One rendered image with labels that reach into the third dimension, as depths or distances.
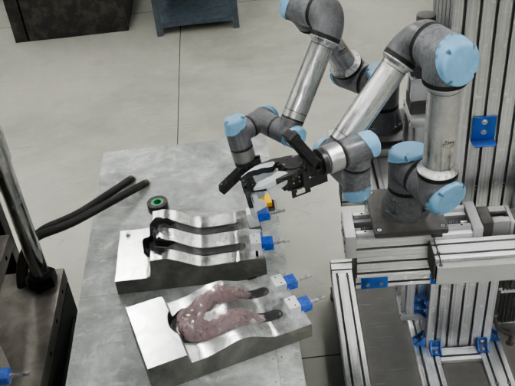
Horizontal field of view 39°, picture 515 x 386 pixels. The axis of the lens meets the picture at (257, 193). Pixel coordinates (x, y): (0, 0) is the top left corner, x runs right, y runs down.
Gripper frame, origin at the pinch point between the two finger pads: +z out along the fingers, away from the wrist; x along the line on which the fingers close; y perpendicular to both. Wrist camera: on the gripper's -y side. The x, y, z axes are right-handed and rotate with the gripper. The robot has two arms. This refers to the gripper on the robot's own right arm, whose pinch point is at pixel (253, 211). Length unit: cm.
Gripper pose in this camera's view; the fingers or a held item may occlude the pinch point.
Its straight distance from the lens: 251.8
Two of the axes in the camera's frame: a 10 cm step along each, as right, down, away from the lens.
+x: -0.5, -4.8, 8.7
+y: 9.7, -2.3, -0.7
